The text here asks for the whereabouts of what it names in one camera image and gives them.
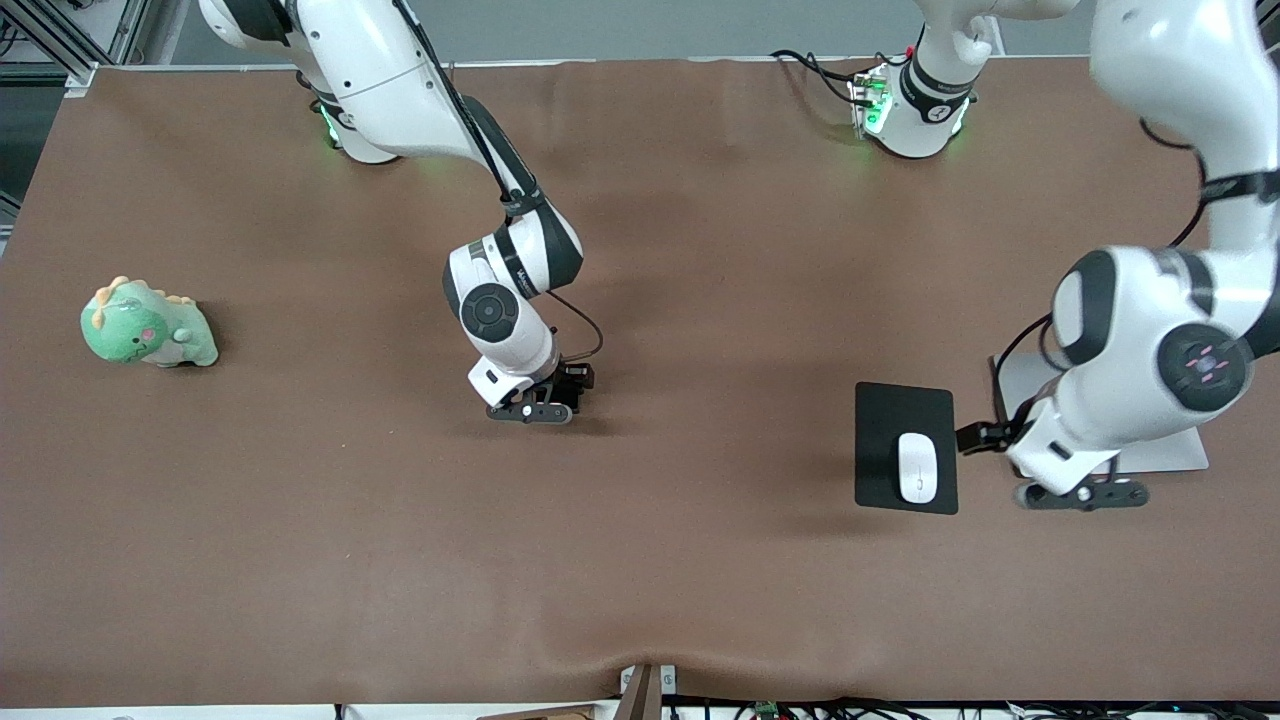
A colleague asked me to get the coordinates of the black mouse pad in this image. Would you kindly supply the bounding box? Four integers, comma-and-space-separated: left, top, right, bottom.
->
854, 381, 960, 516

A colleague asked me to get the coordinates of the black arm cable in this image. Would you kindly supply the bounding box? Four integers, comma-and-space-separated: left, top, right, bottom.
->
990, 110, 1217, 403
390, 0, 606, 363

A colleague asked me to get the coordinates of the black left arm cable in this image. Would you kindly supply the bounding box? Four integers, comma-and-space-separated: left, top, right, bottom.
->
990, 110, 1217, 403

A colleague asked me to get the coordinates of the brown table cover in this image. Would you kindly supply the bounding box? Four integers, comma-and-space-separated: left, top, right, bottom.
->
0, 55, 1280, 707

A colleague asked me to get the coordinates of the aluminium frame post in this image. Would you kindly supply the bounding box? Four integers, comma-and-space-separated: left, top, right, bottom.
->
0, 0, 151, 96

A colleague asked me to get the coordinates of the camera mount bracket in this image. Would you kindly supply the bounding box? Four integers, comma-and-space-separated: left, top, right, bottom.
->
618, 663, 678, 720

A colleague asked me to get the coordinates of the silver laptop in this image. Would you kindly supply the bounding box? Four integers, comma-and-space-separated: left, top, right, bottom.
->
991, 350, 1211, 475

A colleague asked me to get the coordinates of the green dinosaur plush toy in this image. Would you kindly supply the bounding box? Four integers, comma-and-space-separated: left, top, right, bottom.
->
80, 276, 220, 369

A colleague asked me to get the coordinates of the black left base cable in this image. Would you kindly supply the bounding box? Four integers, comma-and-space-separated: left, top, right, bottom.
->
770, 48, 883, 107

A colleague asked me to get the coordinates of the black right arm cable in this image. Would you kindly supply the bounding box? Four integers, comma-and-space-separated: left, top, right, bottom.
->
390, 0, 606, 363

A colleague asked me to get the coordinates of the white computer mouse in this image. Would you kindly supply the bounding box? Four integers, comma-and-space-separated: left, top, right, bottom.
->
897, 432, 939, 504

